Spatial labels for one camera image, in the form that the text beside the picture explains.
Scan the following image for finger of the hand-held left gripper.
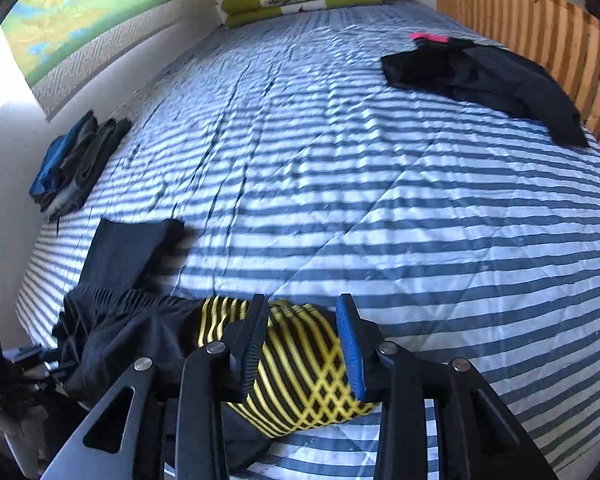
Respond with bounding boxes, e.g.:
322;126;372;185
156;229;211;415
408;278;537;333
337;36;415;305
10;344;66;388

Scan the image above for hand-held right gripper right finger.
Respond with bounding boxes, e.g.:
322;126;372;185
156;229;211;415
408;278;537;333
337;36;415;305
335;293;557;480

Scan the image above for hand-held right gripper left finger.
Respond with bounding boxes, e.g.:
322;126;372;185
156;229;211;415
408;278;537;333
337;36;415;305
40;296;271;480

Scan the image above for black pants with yellow stripes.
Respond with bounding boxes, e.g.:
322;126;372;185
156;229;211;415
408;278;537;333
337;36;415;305
52;217;381;477

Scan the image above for blue white striped bed blanket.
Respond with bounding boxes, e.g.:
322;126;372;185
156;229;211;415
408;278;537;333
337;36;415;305
15;0;600;480

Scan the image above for blue folded garment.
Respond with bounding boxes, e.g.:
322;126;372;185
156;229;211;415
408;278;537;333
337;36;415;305
29;110;98;198

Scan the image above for stack of grey folded garments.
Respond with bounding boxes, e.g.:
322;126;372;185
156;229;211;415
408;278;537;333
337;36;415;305
42;117;132;223

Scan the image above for black garment with pink label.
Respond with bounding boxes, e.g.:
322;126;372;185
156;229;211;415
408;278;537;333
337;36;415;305
381;31;590;149

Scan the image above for green yellow wall poster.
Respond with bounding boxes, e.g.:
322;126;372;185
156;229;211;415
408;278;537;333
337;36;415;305
2;0;216;121

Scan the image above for wooden slatted bed rail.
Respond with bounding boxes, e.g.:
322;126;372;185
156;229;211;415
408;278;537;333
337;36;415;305
432;0;600;171

